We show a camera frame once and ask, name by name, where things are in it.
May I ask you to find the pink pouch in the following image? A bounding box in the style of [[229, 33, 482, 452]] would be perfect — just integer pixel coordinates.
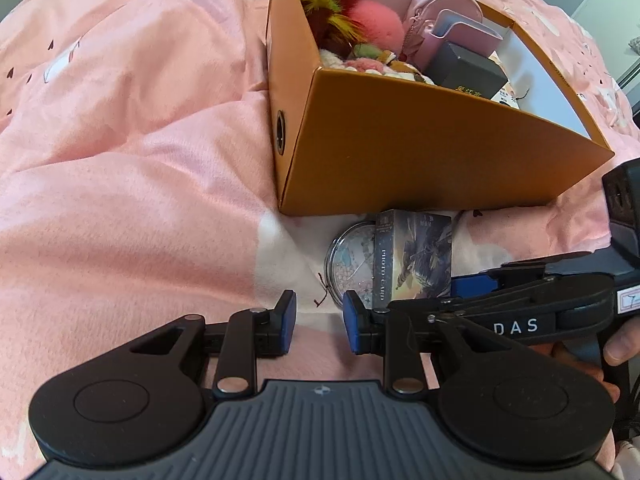
[[401, 0, 485, 69]]

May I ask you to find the person's right hand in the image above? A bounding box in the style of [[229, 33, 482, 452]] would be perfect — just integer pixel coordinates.
[[527, 323, 640, 405]]

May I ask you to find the round clear badge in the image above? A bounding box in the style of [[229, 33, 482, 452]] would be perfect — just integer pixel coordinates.
[[325, 222, 379, 306]]

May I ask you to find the orange cardboard box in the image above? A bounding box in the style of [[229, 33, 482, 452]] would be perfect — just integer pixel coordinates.
[[265, 0, 617, 217]]

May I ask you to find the white plush toy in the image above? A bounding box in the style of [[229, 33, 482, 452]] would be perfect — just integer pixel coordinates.
[[320, 49, 437, 85]]

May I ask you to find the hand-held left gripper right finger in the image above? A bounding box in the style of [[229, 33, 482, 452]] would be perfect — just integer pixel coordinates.
[[342, 291, 521, 396]]

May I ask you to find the red feather shuttlecock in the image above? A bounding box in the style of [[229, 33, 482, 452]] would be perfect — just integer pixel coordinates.
[[285, 0, 387, 57]]

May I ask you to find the photo card box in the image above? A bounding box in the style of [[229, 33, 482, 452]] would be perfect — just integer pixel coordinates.
[[372, 209, 455, 307]]

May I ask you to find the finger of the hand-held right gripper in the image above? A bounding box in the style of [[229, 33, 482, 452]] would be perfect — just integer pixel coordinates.
[[388, 274, 617, 323], [449, 253, 617, 299]]

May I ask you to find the lilac plastic stand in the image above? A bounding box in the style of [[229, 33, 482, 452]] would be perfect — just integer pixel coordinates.
[[431, 8, 504, 59]]

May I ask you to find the pink fluffy pompom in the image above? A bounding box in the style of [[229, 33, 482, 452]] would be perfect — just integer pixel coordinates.
[[344, 2, 407, 59]]

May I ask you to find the dark grey small box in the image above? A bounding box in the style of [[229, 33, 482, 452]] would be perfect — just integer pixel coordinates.
[[423, 42, 509, 102]]

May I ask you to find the pink printed blanket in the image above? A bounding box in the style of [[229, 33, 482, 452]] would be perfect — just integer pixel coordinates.
[[0, 0, 640, 480]]

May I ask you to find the pink green plush toy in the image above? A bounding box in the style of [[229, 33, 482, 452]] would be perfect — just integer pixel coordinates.
[[345, 42, 397, 75]]

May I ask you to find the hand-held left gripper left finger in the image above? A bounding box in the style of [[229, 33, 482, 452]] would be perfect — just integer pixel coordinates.
[[127, 290, 298, 396]]

